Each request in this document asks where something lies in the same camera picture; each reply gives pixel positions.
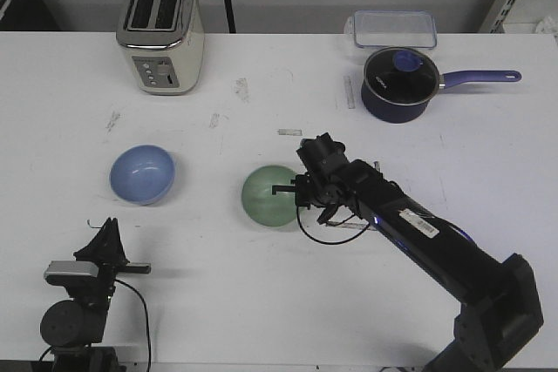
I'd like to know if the cream two-slot toaster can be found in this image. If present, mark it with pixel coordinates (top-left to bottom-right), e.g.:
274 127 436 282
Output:
116 0 205 96

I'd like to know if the blue saucepan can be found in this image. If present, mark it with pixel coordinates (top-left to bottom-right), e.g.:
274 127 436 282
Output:
361 47 522 124

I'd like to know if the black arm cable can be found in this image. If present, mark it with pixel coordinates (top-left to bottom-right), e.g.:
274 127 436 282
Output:
113 278 153 372
296 210 378 246

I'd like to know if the green bowl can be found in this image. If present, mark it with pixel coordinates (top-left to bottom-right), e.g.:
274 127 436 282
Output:
241 165 296 227

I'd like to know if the glass pot lid blue knob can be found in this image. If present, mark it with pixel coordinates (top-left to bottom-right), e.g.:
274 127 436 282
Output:
364 47 439 105

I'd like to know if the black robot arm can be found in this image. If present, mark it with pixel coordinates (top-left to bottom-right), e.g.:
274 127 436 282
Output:
272 133 543 371
40 218 151 371

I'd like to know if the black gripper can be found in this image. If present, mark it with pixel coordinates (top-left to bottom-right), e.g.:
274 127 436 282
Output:
65 218 151 308
271 132 362 224

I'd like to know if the clear plastic food container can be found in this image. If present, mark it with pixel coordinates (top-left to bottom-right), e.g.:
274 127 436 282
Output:
343 10 438 65

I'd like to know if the blue bowl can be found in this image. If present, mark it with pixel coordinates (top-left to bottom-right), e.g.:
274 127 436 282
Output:
109 145 176 206

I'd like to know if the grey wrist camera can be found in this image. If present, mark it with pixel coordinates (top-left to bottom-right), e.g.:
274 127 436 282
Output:
44 260 99 287

